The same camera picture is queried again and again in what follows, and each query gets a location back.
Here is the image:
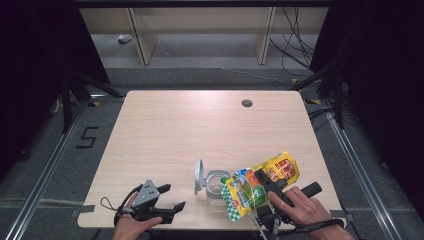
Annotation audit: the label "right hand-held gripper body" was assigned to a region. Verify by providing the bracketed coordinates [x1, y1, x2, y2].
[256, 181, 324, 240]

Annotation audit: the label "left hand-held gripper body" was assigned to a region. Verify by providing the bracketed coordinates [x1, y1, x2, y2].
[130, 179, 162, 221]

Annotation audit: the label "yellow seasoning pouch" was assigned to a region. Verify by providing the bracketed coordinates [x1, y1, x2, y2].
[220, 150, 301, 222]

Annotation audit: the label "clear jar with grey lid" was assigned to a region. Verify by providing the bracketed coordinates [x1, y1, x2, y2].
[194, 158, 233, 206]

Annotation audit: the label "person's right hand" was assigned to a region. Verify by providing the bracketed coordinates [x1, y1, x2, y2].
[266, 185, 335, 228]

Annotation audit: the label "person's left hand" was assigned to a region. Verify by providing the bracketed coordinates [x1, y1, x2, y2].
[114, 193, 165, 236]

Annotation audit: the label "grey tape strip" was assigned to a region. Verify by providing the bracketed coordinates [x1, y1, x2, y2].
[329, 209, 356, 222]
[70, 204, 96, 219]

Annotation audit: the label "black metal stand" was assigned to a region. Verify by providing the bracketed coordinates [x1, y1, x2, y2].
[288, 61, 346, 130]
[59, 69, 125, 134]

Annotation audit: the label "black curtain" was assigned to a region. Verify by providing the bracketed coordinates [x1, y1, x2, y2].
[0, 0, 111, 183]
[309, 0, 424, 214]

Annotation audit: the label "small white object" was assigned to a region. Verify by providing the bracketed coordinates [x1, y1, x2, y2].
[117, 33, 134, 45]

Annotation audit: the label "light wooden desk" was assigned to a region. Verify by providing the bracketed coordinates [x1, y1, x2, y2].
[79, 7, 330, 66]

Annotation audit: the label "white cord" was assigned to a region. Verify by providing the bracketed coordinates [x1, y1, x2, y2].
[250, 211, 269, 240]

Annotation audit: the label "black right wrist strap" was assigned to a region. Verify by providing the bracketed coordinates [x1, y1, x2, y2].
[293, 218, 345, 235]

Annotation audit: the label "black floor cables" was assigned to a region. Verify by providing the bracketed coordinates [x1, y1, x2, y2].
[307, 105, 338, 132]

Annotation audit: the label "metal floor rail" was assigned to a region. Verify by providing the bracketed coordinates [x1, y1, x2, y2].
[320, 99, 405, 240]
[3, 95, 126, 240]

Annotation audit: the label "hanging black cables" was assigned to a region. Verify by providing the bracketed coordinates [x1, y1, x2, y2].
[269, 7, 316, 78]

